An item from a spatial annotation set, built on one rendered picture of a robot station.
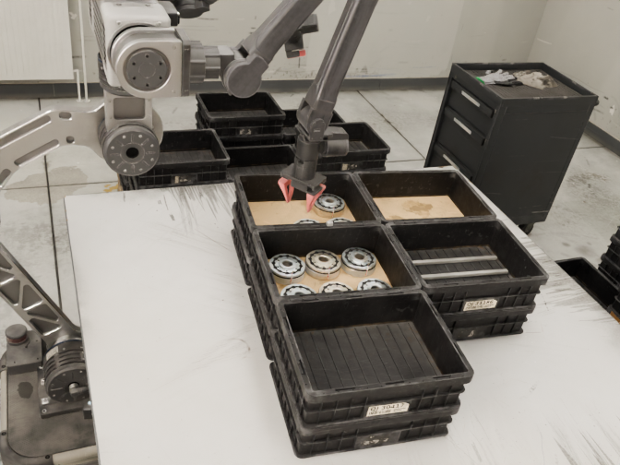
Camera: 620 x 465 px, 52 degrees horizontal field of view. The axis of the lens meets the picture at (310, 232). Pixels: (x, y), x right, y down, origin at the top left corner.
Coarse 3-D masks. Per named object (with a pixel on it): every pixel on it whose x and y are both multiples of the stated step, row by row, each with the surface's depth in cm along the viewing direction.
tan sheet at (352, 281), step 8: (376, 264) 187; (304, 272) 179; (344, 272) 182; (376, 272) 184; (384, 272) 185; (304, 280) 176; (312, 280) 177; (320, 280) 177; (328, 280) 178; (336, 280) 178; (344, 280) 179; (352, 280) 179; (360, 280) 180; (384, 280) 181; (280, 288) 172; (312, 288) 174; (352, 288) 177
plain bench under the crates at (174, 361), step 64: (128, 192) 223; (192, 192) 229; (128, 256) 194; (192, 256) 199; (128, 320) 172; (192, 320) 176; (576, 320) 200; (128, 384) 155; (192, 384) 158; (256, 384) 161; (512, 384) 173; (576, 384) 177; (128, 448) 141; (192, 448) 143; (256, 448) 145; (384, 448) 150; (448, 448) 153; (512, 448) 155; (576, 448) 158
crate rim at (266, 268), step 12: (264, 228) 177; (276, 228) 178; (288, 228) 179; (300, 228) 179; (312, 228) 180; (324, 228) 181; (336, 228) 182; (348, 228) 183; (360, 228) 185; (384, 228) 185; (264, 252) 168; (396, 252) 177; (264, 264) 164; (408, 264) 173; (276, 288) 157; (384, 288) 163; (396, 288) 164; (408, 288) 164; (420, 288) 165; (276, 300) 154
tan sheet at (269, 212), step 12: (252, 204) 204; (264, 204) 205; (276, 204) 206; (288, 204) 207; (300, 204) 208; (264, 216) 200; (276, 216) 201; (288, 216) 202; (300, 216) 202; (312, 216) 203; (348, 216) 206
